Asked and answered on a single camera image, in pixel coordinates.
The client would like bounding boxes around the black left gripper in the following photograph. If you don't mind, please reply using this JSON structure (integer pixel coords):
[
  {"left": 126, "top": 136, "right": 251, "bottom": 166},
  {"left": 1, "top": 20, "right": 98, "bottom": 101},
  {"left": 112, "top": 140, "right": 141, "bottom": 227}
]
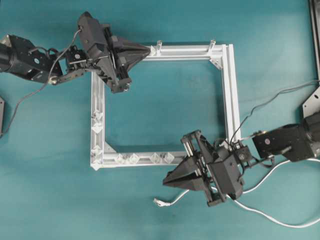
[{"left": 93, "top": 24, "right": 151, "bottom": 94}]

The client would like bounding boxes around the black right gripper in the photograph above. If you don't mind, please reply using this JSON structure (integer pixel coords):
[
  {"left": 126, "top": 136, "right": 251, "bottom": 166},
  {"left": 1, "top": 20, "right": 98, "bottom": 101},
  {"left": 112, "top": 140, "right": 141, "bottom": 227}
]
[{"left": 162, "top": 130, "right": 226, "bottom": 207}]

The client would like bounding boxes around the white ethernet cable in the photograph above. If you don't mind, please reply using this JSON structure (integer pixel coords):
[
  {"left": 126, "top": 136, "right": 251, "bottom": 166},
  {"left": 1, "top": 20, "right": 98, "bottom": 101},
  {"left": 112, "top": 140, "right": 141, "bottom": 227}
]
[{"left": 152, "top": 158, "right": 320, "bottom": 229}]

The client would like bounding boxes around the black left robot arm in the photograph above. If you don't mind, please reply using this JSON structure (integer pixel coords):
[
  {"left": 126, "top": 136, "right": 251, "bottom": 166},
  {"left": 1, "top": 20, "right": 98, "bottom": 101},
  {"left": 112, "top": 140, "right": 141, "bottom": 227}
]
[{"left": 0, "top": 23, "right": 151, "bottom": 93}]

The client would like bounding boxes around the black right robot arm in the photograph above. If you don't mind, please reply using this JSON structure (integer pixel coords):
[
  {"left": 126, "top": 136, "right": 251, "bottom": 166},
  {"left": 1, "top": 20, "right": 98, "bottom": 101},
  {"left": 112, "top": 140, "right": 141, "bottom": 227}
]
[{"left": 162, "top": 112, "right": 320, "bottom": 207}]

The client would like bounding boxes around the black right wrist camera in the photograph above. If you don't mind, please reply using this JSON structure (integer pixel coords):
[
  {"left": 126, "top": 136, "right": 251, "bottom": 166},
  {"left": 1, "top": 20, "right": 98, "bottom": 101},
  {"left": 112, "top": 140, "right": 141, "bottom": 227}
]
[{"left": 207, "top": 147, "right": 244, "bottom": 200}]

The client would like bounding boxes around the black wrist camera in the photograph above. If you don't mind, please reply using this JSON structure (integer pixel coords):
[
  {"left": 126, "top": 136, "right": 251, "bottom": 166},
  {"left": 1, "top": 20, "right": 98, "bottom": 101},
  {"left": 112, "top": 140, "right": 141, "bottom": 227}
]
[
  {"left": 207, "top": 147, "right": 244, "bottom": 200},
  {"left": 77, "top": 11, "right": 109, "bottom": 59}
]

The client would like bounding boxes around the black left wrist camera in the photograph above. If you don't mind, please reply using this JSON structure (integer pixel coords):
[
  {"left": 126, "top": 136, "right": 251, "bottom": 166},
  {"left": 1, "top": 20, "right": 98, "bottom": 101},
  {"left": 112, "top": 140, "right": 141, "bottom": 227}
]
[{"left": 77, "top": 11, "right": 109, "bottom": 59}]

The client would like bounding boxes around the black left camera cable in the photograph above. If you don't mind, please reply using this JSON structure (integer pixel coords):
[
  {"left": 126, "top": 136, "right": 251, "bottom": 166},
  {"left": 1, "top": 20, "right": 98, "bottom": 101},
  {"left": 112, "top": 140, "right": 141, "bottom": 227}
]
[{"left": 0, "top": 27, "right": 85, "bottom": 137}]

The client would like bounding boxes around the black camera cable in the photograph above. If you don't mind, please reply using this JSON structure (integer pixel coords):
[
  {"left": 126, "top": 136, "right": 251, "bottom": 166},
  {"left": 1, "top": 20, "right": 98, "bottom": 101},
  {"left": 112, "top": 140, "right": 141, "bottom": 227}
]
[
  {"left": 0, "top": 27, "right": 85, "bottom": 137},
  {"left": 229, "top": 80, "right": 320, "bottom": 148}
]

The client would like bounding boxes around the aluminium extrusion square frame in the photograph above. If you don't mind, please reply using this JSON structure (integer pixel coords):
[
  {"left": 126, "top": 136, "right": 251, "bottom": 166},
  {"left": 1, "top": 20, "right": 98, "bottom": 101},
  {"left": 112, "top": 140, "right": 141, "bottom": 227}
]
[{"left": 90, "top": 40, "right": 241, "bottom": 171}]

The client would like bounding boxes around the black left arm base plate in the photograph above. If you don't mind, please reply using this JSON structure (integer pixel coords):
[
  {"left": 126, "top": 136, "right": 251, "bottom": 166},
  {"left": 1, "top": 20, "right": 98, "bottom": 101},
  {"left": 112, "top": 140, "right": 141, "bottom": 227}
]
[{"left": 0, "top": 97, "right": 6, "bottom": 133}]

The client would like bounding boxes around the black right camera cable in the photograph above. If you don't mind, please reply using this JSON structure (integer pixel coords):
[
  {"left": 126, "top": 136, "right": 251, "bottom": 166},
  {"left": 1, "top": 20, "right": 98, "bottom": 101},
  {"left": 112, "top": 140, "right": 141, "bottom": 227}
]
[{"left": 229, "top": 80, "right": 320, "bottom": 148}]

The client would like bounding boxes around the dark metal rail top right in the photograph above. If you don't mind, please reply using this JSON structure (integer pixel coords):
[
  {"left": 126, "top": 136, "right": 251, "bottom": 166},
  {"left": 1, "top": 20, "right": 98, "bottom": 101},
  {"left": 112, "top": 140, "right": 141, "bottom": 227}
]
[{"left": 308, "top": 0, "right": 320, "bottom": 78}]

